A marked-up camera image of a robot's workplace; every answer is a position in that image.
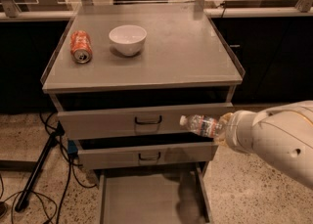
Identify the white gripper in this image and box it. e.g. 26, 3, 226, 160
213, 111, 256, 154

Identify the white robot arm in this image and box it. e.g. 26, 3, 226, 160
214, 101, 313, 189

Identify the grey drawer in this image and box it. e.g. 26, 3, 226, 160
95, 163, 213, 224
78, 142, 217, 169
58, 103, 233, 140

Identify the grey middle drawer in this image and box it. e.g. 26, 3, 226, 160
78, 142, 217, 169

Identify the grey drawer cabinet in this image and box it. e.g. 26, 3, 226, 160
40, 3, 246, 224

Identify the white ceramic bowl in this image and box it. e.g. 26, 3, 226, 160
109, 24, 147, 57

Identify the orange soda can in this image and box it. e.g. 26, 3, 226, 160
70, 30, 93, 64

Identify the black floor cable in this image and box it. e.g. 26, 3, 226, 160
0, 112, 98, 224

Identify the clear plastic water bottle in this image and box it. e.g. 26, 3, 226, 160
180, 114, 226, 138

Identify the grey top drawer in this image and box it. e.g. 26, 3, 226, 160
58, 103, 233, 140

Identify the grey bottom drawer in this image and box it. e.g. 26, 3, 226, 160
95, 163, 213, 224

